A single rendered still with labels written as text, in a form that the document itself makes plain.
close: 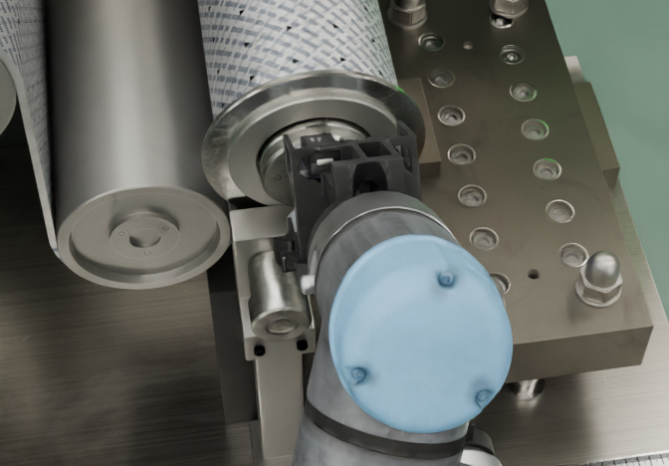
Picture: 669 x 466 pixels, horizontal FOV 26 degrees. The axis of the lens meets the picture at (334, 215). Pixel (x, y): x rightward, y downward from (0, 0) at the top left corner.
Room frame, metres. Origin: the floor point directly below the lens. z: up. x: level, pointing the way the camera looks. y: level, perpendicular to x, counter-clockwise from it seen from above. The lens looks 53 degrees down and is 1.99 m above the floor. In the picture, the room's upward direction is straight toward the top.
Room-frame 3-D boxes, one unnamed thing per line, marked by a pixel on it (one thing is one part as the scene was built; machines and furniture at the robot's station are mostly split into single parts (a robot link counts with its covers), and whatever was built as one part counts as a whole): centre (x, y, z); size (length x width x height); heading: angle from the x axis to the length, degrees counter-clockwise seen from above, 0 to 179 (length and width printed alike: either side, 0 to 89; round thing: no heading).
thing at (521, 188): (0.79, -0.14, 1.00); 0.40 x 0.16 x 0.06; 9
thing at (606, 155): (0.82, -0.23, 0.96); 0.10 x 0.03 x 0.11; 9
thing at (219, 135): (0.60, 0.01, 1.25); 0.15 x 0.01 x 0.15; 99
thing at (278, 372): (0.56, 0.04, 1.05); 0.06 x 0.05 x 0.31; 9
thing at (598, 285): (0.64, -0.21, 1.05); 0.04 x 0.04 x 0.04
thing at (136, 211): (0.71, 0.15, 1.17); 0.26 x 0.12 x 0.12; 9
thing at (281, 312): (0.52, 0.04, 1.18); 0.04 x 0.02 x 0.04; 99
